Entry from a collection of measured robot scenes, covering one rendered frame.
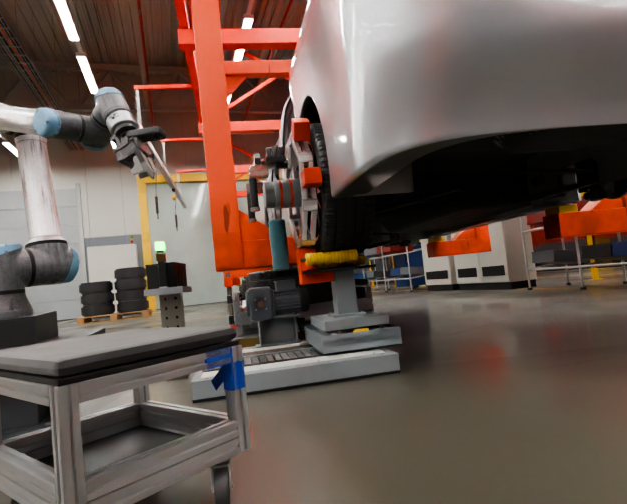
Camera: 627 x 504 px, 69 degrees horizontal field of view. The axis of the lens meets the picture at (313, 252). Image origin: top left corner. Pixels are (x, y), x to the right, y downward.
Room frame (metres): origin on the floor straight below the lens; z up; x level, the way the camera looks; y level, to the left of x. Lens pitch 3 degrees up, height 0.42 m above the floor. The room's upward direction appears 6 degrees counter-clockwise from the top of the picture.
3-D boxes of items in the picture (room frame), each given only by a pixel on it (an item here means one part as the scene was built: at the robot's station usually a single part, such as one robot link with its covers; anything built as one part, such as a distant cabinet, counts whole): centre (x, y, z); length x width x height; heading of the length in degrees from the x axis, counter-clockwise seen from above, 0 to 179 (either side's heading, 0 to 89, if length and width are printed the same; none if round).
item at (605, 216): (3.09, -1.87, 0.69); 0.52 x 0.17 x 0.35; 100
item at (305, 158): (2.23, 0.04, 0.85); 0.54 x 0.07 x 0.54; 10
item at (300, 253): (2.24, 0.00, 0.48); 0.16 x 0.12 x 0.17; 100
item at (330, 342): (2.26, -0.13, 0.13); 0.50 x 0.36 x 0.10; 10
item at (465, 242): (4.99, -1.53, 0.69); 0.52 x 0.17 x 0.35; 100
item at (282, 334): (2.52, 0.18, 0.26); 0.42 x 0.18 x 0.35; 100
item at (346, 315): (2.26, -0.13, 0.32); 0.40 x 0.30 x 0.28; 10
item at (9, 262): (1.69, 1.16, 0.58); 0.17 x 0.15 x 0.18; 143
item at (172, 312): (2.29, 0.73, 0.21); 0.10 x 0.10 x 0.42; 10
